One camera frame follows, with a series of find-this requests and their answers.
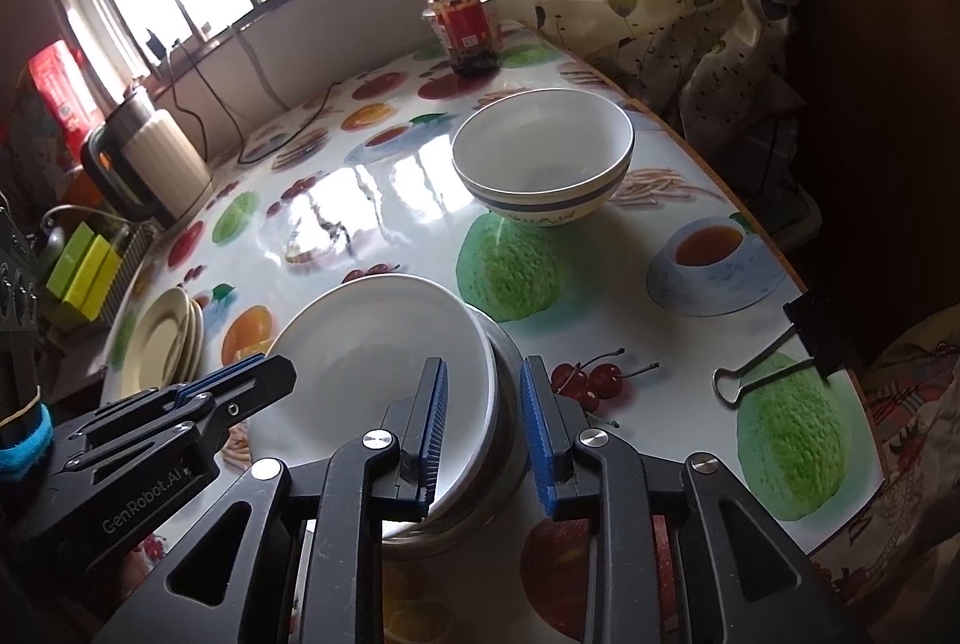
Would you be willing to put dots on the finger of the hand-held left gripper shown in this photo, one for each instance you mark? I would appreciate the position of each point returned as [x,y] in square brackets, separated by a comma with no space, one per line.
[255,382]
[127,410]

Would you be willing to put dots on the red printed package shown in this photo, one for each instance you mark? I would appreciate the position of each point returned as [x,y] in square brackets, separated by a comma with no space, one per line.
[64,89]

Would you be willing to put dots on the glass jar with red label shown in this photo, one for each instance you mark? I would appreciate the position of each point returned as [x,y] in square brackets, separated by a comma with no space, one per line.
[465,26]

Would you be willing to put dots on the printed cloth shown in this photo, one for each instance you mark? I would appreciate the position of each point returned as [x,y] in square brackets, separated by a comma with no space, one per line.
[915,434]

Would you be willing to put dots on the grey corrugated tray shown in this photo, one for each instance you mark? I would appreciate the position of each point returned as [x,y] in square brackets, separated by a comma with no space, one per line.
[135,254]

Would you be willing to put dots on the large black binder clip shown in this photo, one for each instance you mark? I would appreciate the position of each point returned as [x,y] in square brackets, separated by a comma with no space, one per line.
[817,329]

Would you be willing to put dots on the plain white bowl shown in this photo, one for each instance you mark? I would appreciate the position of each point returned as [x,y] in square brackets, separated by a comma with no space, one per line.
[360,359]

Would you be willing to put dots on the lime green box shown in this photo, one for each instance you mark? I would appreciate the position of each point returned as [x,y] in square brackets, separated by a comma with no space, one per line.
[111,280]
[88,280]
[67,258]

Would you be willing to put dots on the white bowl with blue band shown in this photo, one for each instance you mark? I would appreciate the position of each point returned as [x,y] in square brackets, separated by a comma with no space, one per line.
[540,142]

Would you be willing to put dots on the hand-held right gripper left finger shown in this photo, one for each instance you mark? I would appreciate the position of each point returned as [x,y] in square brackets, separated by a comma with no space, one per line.
[433,434]

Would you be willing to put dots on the fruit print tablecloth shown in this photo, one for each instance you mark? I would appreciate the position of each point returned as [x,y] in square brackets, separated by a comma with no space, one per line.
[637,254]

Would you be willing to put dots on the cream and black electric kettle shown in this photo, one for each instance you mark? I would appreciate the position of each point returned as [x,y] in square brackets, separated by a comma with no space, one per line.
[169,160]

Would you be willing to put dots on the grey oval device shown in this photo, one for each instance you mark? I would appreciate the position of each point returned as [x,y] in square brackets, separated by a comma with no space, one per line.
[51,239]

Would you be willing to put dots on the stainless steel bowl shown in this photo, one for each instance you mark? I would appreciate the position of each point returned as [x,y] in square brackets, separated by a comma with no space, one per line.
[504,389]

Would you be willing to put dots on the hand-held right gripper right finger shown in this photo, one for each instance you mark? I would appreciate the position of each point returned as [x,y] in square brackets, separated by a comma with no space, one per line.
[541,441]

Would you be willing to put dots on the orange container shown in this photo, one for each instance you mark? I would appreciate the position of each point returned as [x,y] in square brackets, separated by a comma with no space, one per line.
[82,190]

